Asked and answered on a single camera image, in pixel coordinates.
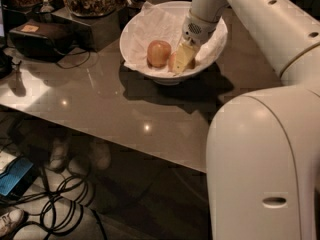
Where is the black box device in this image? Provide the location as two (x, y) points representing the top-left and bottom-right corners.
(9, 20), (74, 62)

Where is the white paper liner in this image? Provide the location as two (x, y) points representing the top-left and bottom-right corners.
(123, 0), (229, 79)

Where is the metal scoop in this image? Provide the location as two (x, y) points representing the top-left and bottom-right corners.
(40, 0), (54, 13)

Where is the yellow-red apple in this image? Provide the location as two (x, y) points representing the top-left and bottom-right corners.
(168, 52), (196, 72)

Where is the red apple left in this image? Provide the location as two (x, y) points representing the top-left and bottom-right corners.
(147, 40), (171, 68)

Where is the black desk cable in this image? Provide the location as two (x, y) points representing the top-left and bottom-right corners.
(54, 47), (92, 70)

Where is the dark square pedestal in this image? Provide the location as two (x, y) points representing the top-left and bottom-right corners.
(52, 7), (121, 52)

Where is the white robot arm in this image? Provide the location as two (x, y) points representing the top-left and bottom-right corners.
(182, 0), (320, 240)

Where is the black coiled floor cable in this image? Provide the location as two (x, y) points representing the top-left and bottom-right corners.
(0, 163), (109, 240)

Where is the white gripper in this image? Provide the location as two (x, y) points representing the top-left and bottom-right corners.
(172, 12), (219, 74)

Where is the white bowl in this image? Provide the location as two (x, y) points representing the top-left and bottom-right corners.
(119, 0), (229, 86)

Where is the blue foot pedal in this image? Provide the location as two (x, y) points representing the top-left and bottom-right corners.
(0, 158), (34, 200)

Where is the white sneaker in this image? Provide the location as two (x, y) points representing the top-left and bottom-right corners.
(0, 209), (25, 237)

